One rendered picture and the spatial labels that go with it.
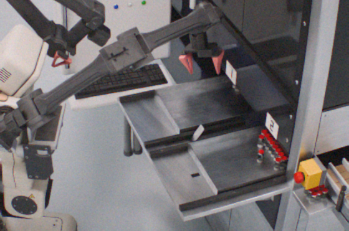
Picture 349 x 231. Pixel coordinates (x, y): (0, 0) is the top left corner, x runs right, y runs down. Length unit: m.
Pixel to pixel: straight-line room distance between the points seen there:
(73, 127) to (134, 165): 0.47
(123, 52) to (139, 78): 1.06
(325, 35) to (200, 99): 0.86
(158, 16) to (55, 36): 0.69
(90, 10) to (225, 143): 0.70
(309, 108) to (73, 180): 1.81
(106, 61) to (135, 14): 1.08
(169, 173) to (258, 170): 0.32
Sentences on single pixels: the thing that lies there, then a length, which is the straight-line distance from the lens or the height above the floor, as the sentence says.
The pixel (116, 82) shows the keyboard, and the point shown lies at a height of 0.82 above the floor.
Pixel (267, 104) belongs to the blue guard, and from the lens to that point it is 2.48.
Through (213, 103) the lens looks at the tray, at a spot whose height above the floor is 0.88.
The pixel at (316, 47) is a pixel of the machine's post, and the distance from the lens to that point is 2.09.
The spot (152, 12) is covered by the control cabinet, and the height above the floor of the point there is 1.06.
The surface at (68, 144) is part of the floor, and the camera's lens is 3.94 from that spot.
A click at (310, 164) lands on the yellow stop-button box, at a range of 2.33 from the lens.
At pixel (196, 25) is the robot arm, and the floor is 1.44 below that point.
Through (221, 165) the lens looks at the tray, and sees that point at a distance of 2.50.
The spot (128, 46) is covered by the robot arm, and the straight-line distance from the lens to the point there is 1.95.
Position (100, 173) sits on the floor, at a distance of 3.76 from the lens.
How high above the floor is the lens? 2.56
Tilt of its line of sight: 37 degrees down
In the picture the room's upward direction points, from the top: 2 degrees clockwise
